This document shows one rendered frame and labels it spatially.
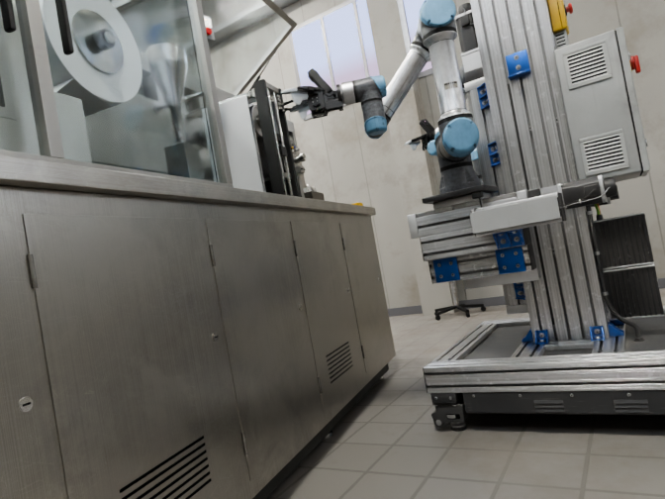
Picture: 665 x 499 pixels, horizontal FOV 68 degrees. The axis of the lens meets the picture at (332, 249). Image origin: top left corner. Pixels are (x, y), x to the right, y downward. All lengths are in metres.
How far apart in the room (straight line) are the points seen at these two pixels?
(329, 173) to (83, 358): 4.57
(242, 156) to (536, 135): 1.19
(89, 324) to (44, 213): 0.21
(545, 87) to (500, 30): 0.28
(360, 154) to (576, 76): 3.50
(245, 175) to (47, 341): 1.44
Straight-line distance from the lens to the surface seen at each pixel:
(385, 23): 5.11
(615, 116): 1.89
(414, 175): 4.69
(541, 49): 2.01
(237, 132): 2.25
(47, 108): 1.09
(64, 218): 0.99
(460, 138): 1.69
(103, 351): 1.00
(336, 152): 5.33
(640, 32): 4.77
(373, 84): 1.75
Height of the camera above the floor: 0.65
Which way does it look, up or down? 1 degrees up
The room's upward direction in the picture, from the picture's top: 10 degrees counter-clockwise
